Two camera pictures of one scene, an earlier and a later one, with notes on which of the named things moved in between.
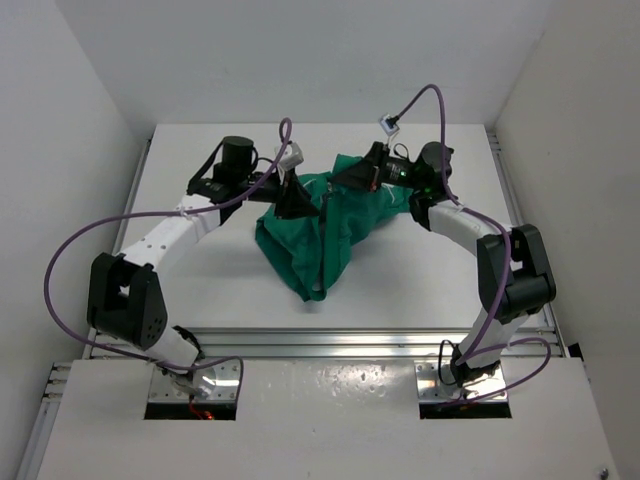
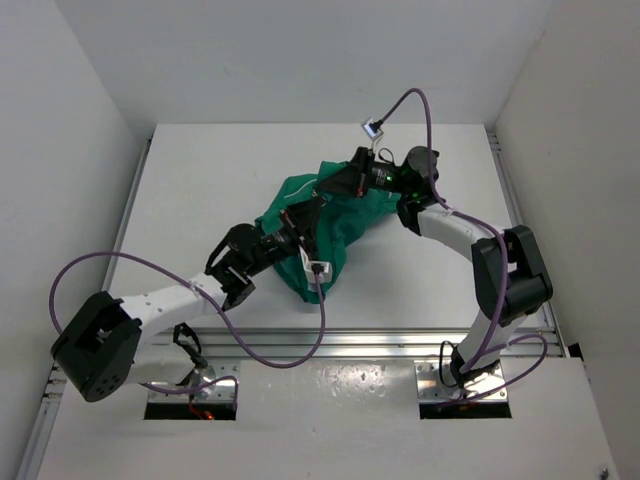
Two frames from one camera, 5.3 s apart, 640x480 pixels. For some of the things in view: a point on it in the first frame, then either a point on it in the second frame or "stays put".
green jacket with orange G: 313,254 stays put
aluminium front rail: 344,344 stays put
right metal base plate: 436,382 stays put
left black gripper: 292,200 -> 303,217
